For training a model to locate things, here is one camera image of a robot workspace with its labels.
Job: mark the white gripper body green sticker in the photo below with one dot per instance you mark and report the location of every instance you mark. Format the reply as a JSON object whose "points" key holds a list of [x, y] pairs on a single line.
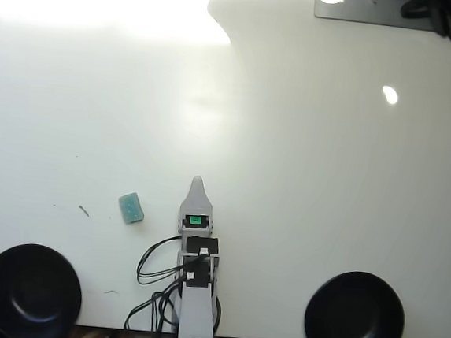
{"points": [[195, 229]]}

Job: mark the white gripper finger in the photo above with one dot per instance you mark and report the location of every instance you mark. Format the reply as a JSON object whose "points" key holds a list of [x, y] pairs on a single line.
{"points": [[197, 200]]}

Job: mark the blue foam cube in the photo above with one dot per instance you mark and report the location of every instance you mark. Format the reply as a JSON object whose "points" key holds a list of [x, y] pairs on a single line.
{"points": [[130, 208]]}

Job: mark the black round bowl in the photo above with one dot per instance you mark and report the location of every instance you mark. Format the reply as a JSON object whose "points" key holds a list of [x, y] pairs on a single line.
{"points": [[31, 292], [354, 318]]}

